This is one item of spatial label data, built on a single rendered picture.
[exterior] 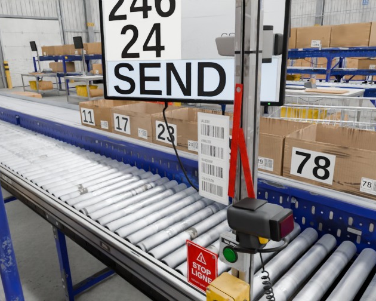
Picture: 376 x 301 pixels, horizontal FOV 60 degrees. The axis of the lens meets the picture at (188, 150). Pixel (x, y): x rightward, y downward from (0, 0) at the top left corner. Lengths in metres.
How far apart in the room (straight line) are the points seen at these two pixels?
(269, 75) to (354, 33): 5.21
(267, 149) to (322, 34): 4.87
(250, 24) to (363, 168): 0.74
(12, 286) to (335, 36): 5.77
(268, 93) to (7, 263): 0.60
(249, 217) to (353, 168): 0.67
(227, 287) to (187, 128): 0.98
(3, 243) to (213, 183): 0.41
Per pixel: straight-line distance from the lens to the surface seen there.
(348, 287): 1.05
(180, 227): 1.25
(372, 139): 1.49
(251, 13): 0.63
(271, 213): 0.61
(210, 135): 0.70
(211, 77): 0.78
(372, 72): 10.10
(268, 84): 0.75
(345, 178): 1.25
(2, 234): 0.61
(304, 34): 6.24
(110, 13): 0.93
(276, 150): 1.33
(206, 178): 0.74
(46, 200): 1.64
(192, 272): 0.89
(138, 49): 0.87
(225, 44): 0.77
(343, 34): 5.98
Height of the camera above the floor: 1.37
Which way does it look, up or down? 17 degrees down
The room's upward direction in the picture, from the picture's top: 2 degrees counter-clockwise
